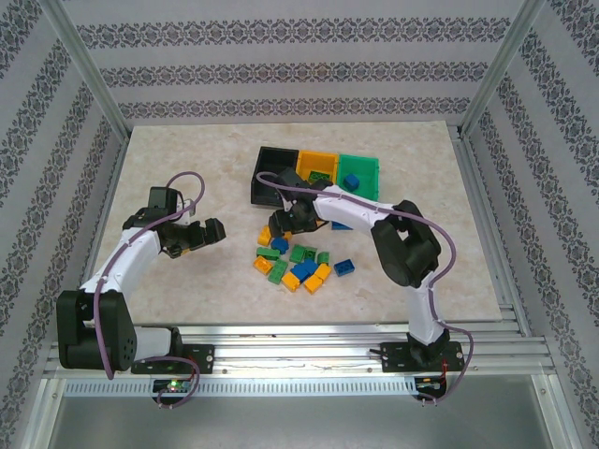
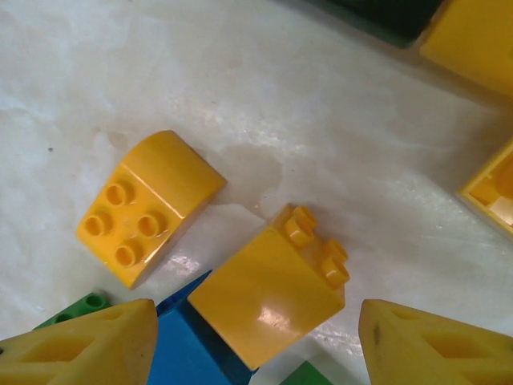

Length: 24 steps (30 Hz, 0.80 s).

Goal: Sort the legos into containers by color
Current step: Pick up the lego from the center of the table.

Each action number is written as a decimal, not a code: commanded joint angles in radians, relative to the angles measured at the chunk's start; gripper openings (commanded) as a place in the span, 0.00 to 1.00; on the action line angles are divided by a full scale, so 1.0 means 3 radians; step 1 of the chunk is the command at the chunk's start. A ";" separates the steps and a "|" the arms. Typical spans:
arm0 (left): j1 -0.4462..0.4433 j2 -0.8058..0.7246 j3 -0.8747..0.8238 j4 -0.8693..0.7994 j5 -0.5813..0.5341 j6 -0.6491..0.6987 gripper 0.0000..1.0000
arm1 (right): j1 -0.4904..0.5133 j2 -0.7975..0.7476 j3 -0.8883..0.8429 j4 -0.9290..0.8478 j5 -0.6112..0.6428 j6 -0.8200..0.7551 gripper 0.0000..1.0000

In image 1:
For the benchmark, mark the yellow lego brick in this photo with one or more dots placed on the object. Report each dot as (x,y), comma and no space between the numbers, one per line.
(265,235)
(262,265)
(313,283)
(323,271)
(290,281)

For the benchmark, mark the green plastic bin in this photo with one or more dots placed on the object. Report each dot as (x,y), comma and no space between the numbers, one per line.
(367,180)

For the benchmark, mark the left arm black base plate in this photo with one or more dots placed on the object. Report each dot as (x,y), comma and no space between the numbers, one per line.
(203,357)

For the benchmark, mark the left arm wrist camera box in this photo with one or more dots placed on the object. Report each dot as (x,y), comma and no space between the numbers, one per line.
(161,197)

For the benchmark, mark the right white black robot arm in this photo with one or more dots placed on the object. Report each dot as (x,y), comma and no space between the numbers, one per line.
(346,212)

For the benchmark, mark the black plastic bin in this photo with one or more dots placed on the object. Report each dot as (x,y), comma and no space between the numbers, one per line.
(269,156)

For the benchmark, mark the right arm wrist camera box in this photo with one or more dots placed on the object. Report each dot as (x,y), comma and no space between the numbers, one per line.
(290,178)

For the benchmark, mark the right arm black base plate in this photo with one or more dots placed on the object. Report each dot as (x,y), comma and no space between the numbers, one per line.
(393,357)

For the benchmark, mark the arm wrist camera box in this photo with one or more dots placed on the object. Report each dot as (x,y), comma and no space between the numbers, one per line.
(161,197)
(290,178)

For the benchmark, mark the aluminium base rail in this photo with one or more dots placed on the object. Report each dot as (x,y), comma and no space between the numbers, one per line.
(299,355)

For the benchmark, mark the yellow plastic bin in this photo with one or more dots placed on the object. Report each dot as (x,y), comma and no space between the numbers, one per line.
(309,161)

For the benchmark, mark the green lego brick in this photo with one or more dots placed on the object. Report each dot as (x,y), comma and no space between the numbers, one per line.
(310,255)
(267,253)
(320,176)
(297,253)
(323,257)
(278,271)

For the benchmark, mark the short aluminium frame post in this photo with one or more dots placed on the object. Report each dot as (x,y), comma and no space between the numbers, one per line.
(47,411)
(557,416)

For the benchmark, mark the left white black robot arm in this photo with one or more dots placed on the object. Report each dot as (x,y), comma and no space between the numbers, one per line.
(135,252)

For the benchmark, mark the aluminium side rail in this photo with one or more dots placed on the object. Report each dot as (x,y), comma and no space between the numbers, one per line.
(96,234)
(477,187)

